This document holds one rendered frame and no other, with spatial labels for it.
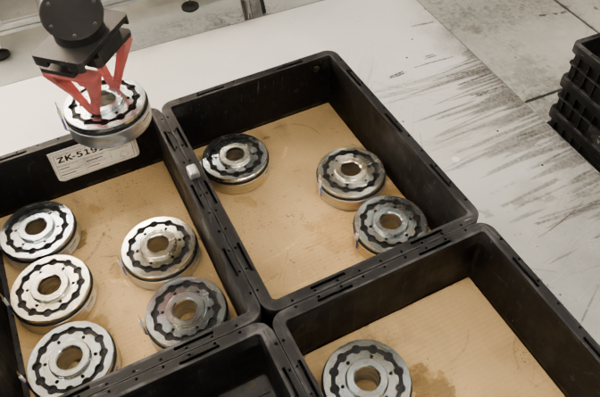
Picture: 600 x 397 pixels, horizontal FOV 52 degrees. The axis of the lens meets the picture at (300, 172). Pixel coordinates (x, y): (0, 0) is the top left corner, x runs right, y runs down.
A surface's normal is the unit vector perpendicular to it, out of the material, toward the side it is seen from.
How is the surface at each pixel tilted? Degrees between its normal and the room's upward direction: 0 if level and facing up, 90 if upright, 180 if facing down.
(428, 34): 0
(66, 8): 89
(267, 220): 0
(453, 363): 0
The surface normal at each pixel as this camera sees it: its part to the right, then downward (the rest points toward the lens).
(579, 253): -0.03, -0.67
